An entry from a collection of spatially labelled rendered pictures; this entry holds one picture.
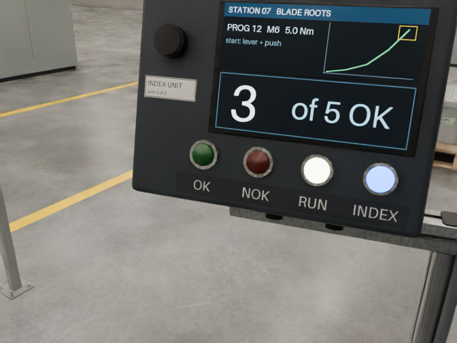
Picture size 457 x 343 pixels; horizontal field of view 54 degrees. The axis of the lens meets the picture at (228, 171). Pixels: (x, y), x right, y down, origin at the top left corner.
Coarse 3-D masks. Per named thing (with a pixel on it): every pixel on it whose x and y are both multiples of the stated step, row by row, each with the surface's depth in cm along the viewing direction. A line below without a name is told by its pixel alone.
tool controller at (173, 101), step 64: (192, 0) 38; (256, 0) 37; (320, 0) 35; (384, 0) 34; (448, 0) 33; (192, 64) 39; (256, 64) 37; (320, 64) 36; (384, 64) 34; (448, 64) 33; (192, 128) 40; (320, 128) 36; (384, 128) 35; (192, 192) 41; (256, 192) 39; (320, 192) 37
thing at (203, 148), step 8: (200, 144) 39; (208, 144) 39; (192, 152) 40; (200, 152) 39; (208, 152) 39; (216, 152) 39; (192, 160) 40; (200, 160) 39; (208, 160) 39; (216, 160) 39; (200, 168) 40; (208, 168) 40
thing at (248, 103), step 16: (224, 80) 38; (240, 80) 38; (256, 80) 38; (272, 80) 37; (224, 96) 39; (240, 96) 38; (256, 96) 38; (272, 96) 37; (224, 112) 39; (240, 112) 38; (256, 112) 38; (224, 128) 39; (240, 128) 38; (256, 128) 38
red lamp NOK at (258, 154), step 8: (248, 152) 38; (256, 152) 38; (264, 152) 38; (248, 160) 38; (256, 160) 38; (264, 160) 38; (272, 160) 38; (248, 168) 38; (256, 168) 38; (264, 168) 38; (272, 168) 38; (256, 176) 38; (264, 176) 38
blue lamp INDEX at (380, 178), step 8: (368, 168) 36; (376, 168) 35; (384, 168) 35; (392, 168) 35; (368, 176) 35; (376, 176) 35; (384, 176) 35; (392, 176) 35; (368, 184) 36; (376, 184) 35; (384, 184) 35; (392, 184) 35; (376, 192) 36; (384, 192) 35
